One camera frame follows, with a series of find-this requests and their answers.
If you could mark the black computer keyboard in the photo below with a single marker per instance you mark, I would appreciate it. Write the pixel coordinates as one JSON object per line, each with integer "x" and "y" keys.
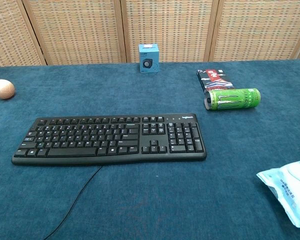
{"x": 110, "y": 140}

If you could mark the blue speaker box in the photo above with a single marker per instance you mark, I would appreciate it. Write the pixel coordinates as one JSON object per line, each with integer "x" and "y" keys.
{"x": 149, "y": 58}

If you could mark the beige egg-shaped ball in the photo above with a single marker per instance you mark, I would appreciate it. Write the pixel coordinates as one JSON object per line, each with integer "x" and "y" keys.
{"x": 2, "y": 89}

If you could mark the black patterned flat box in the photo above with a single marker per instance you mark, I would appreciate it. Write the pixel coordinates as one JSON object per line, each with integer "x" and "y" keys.
{"x": 216, "y": 80}

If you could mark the woven folding screen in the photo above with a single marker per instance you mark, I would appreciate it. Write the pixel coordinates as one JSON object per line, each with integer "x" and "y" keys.
{"x": 90, "y": 30}

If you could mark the blue tablecloth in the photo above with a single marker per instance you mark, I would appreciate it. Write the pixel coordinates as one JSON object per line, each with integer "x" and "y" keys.
{"x": 150, "y": 200}

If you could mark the white plastic wipes pack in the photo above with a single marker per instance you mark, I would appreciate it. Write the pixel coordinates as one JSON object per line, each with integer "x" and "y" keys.
{"x": 288, "y": 190}

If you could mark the green energy drink can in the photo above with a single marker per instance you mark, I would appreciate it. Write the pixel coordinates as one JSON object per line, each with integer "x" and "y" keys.
{"x": 233, "y": 99}

